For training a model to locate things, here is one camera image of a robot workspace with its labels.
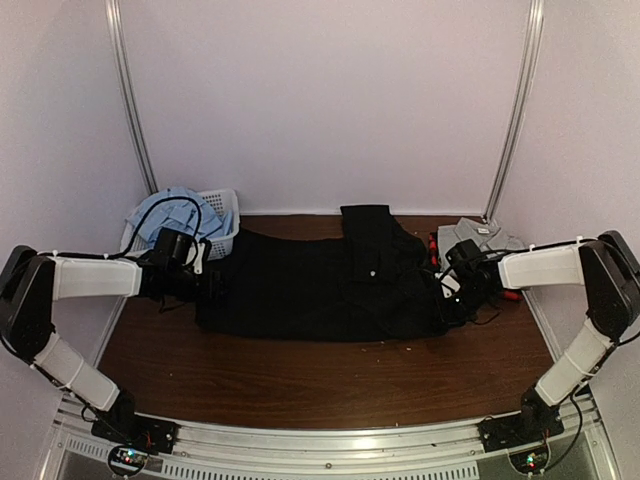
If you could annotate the grey folded button shirt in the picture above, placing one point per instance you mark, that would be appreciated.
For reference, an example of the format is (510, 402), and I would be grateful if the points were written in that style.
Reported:
(486, 237)

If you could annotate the left aluminium frame post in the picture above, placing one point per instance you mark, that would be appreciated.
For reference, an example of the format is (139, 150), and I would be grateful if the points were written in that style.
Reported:
(132, 116)

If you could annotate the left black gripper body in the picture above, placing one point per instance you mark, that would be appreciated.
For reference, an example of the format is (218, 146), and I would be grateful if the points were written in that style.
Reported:
(184, 290)

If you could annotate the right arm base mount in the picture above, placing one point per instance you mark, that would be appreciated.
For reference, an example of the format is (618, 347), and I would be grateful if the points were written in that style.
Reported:
(524, 435)

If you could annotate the white plastic basket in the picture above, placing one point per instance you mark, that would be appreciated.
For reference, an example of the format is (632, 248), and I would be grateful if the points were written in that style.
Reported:
(215, 225)

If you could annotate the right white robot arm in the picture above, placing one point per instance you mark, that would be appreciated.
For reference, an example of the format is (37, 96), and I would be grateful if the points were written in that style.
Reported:
(607, 271)

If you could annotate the light blue shirt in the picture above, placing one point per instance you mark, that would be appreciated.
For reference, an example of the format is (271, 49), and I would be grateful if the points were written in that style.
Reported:
(175, 215)

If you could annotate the aluminium frame post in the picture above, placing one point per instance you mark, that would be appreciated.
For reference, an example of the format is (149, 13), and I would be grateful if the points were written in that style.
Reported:
(526, 75)
(132, 116)

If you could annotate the right aluminium frame post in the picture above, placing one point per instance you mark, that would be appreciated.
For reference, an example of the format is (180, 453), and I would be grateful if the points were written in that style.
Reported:
(526, 75)

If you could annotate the black long sleeve shirt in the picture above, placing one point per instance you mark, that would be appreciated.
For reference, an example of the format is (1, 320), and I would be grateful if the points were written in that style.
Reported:
(368, 285)

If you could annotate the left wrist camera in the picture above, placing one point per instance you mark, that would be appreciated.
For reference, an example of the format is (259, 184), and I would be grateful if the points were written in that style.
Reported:
(201, 255)

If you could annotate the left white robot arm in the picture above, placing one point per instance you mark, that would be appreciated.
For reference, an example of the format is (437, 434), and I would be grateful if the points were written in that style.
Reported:
(43, 293)

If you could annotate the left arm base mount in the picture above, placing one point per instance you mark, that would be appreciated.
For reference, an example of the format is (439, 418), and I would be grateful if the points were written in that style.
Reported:
(136, 438)

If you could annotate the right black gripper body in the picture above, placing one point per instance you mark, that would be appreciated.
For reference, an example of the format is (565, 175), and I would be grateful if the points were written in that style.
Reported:
(464, 308)

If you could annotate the red black plaid shirt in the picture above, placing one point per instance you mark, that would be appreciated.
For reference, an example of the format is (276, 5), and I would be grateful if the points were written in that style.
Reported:
(433, 250)

